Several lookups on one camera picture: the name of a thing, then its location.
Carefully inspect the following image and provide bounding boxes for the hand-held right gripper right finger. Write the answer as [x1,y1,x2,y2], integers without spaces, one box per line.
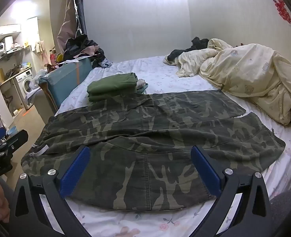
[190,146,271,237]

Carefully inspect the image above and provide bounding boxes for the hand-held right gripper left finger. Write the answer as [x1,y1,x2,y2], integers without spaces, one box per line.
[11,145,92,237]

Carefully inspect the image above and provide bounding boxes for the camouflage pants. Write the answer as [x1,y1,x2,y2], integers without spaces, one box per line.
[21,90,286,211]

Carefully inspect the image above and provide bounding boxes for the folded green pants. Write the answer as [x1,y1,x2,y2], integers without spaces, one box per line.
[87,72,139,102]

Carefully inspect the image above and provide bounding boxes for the person's left hand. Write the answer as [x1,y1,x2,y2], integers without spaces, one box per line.
[0,180,11,224]

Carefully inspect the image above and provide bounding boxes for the white washing machine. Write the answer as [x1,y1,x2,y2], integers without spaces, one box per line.
[13,70,34,110]

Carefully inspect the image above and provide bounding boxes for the kitchen counter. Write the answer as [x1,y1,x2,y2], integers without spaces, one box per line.
[0,67,32,94]

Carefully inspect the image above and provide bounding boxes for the person's leg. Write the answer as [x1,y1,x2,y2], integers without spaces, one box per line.
[269,189,291,237]

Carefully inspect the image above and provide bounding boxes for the pink hanging towel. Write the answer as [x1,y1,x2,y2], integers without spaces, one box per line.
[34,40,48,65]

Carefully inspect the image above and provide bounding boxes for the small white teal cloth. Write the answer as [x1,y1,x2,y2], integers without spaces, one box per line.
[136,78,149,94]

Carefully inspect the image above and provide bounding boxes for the cream printed quilt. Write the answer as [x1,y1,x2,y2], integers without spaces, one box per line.
[176,38,291,126]

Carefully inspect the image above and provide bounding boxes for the pile of dark clothes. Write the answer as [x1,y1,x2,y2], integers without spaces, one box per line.
[63,31,114,70]

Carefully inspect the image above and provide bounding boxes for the black clothing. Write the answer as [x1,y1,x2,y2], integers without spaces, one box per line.
[164,37,210,66]

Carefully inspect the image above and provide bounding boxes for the hanging pink garment cover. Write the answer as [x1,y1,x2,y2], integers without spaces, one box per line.
[57,0,88,52]

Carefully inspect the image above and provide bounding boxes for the white wall cabinet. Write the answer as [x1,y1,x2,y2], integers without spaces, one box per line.
[0,24,22,38]

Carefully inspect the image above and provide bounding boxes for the red wall decoration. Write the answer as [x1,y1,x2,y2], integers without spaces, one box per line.
[273,0,291,24]

